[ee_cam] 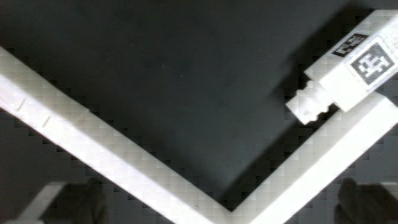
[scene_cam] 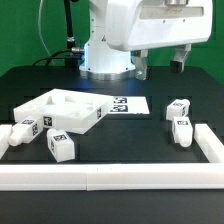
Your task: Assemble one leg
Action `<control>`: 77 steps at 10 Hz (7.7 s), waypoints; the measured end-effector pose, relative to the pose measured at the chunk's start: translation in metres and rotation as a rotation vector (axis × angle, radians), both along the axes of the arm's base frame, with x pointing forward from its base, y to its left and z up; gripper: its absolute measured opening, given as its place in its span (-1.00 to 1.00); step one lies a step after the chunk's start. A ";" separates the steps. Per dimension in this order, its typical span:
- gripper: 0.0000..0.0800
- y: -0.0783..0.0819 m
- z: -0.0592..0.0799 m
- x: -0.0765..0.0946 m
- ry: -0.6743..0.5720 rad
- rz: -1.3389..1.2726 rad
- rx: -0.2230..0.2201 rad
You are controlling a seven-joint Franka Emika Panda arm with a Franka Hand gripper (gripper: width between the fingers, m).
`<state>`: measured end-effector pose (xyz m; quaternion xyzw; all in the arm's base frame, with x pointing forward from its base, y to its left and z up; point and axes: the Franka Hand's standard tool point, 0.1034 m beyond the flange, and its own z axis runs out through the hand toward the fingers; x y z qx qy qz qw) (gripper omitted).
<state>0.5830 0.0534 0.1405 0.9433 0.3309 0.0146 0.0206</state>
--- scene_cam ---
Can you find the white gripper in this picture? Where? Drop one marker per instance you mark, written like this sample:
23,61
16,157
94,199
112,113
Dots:
146,24

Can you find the white square table top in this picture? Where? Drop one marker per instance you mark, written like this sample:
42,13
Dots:
71,111

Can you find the white marker tag sheet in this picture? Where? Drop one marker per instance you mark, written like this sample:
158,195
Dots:
130,105

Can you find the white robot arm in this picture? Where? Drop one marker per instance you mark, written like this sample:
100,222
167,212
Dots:
100,60

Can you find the white U-shaped fence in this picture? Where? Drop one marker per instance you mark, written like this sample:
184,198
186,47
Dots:
209,175

